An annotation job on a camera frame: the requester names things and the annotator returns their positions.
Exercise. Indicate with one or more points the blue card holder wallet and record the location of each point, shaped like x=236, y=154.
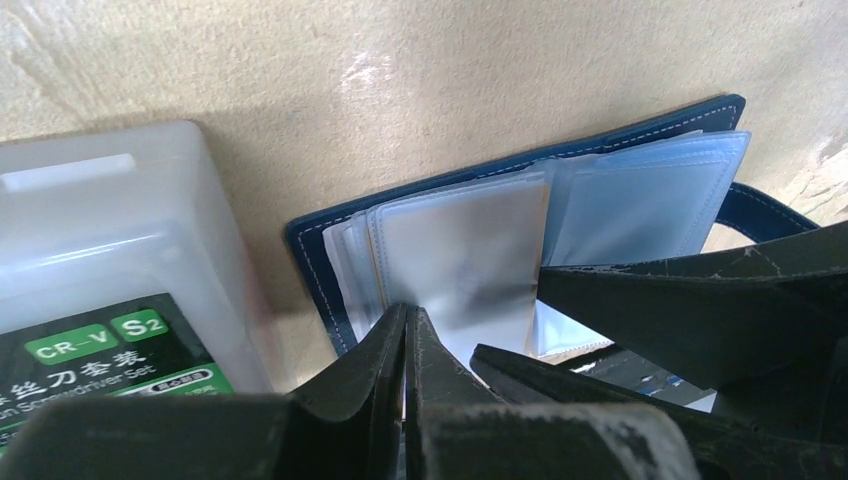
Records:
x=651, y=190

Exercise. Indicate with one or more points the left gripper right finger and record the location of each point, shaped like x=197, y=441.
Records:
x=433, y=377

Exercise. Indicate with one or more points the green card box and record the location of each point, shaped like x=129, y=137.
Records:
x=123, y=272

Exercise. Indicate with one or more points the silver grey card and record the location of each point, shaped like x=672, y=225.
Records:
x=469, y=255

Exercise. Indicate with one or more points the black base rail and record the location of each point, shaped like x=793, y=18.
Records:
x=615, y=365

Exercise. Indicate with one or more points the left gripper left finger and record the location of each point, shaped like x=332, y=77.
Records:
x=345, y=423

